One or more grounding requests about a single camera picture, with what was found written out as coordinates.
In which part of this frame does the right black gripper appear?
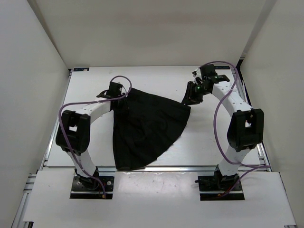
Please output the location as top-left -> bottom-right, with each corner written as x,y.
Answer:
181,81 -> 210,106

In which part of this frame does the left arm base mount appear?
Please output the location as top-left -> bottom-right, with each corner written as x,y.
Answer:
70,171 -> 114,200

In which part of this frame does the blue corner label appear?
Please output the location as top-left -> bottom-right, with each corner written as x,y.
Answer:
73,67 -> 89,72
215,66 -> 230,70

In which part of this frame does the left blue corner label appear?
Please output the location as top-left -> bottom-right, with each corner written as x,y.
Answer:
73,67 -> 89,72

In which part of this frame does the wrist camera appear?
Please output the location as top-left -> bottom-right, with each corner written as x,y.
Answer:
96,82 -> 123,99
192,64 -> 230,84

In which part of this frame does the left aluminium frame rail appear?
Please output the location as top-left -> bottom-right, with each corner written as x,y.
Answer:
11,174 -> 37,228

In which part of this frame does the black pleated skirt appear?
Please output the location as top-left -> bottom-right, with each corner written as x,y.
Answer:
113,88 -> 191,170

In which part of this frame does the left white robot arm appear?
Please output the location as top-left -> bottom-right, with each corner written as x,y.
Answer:
56,98 -> 126,190

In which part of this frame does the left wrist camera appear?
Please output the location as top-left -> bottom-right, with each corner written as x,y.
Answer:
96,82 -> 123,99

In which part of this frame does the right blue corner label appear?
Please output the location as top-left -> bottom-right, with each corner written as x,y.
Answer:
215,66 -> 230,70

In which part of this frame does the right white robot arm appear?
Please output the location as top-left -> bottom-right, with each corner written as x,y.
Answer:
182,75 -> 264,190

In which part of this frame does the front aluminium rail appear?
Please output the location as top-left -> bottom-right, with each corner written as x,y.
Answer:
98,165 -> 216,172

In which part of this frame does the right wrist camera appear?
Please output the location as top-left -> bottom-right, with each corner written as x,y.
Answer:
192,64 -> 230,84

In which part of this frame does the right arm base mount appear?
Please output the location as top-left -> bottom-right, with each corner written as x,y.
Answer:
194,170 -> 245,201

